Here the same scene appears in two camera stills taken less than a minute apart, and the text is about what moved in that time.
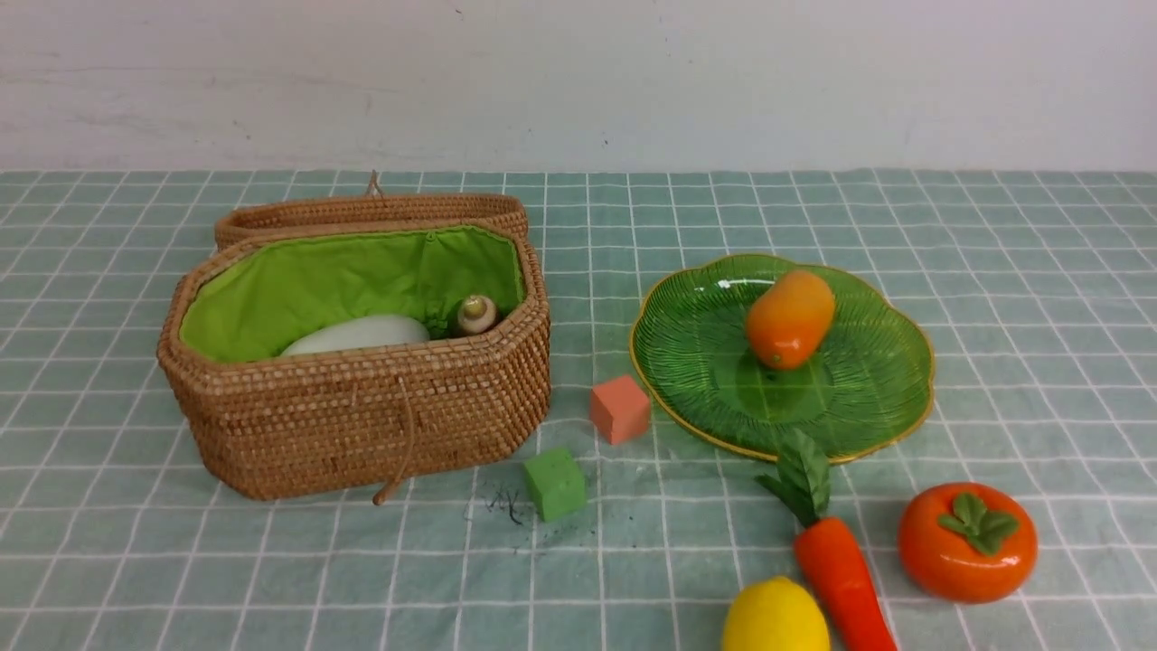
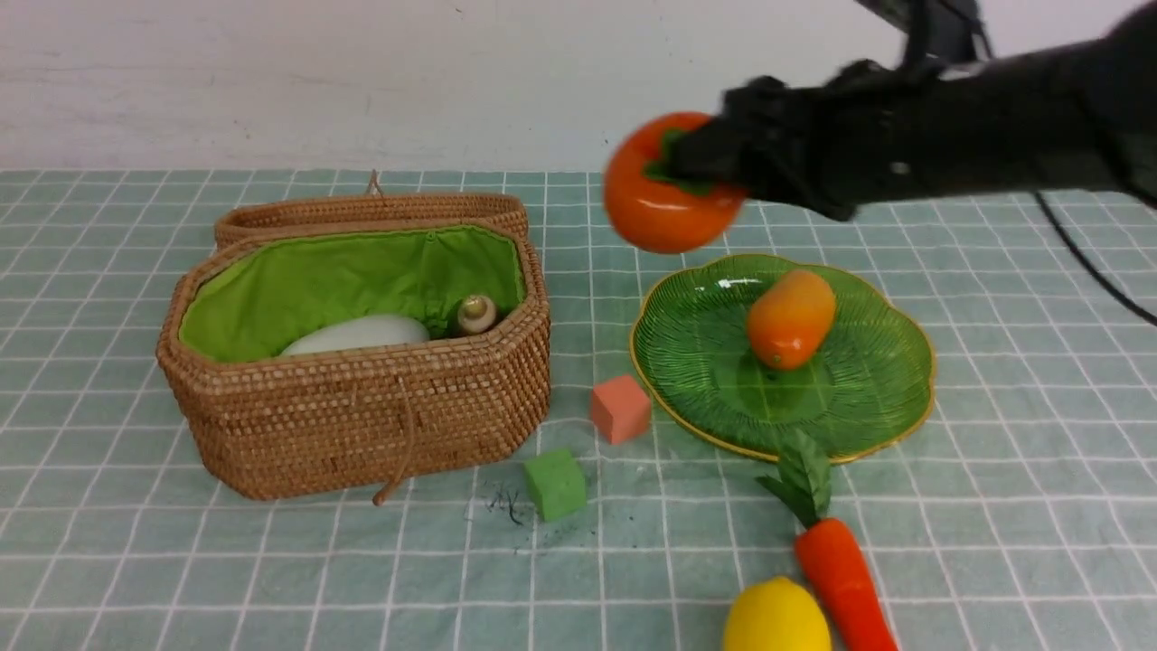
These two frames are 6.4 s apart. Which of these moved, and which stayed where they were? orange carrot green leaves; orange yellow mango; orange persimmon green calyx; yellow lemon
Moved: orange persimmon green calyx
Stayed: yellow lemon; orange yellow mango; orange carrot green leaves
